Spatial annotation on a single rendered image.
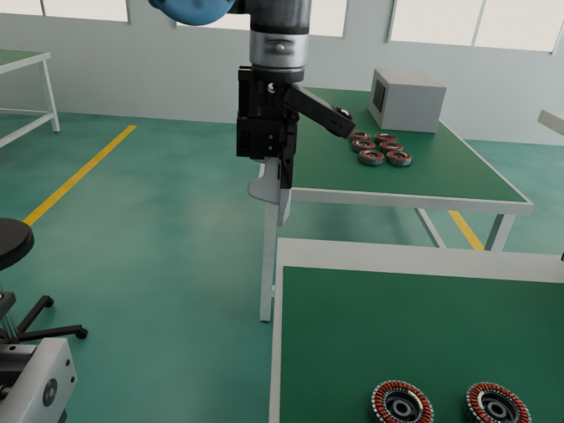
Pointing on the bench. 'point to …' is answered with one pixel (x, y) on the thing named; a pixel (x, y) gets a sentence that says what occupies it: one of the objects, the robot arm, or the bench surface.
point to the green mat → (416, 342)
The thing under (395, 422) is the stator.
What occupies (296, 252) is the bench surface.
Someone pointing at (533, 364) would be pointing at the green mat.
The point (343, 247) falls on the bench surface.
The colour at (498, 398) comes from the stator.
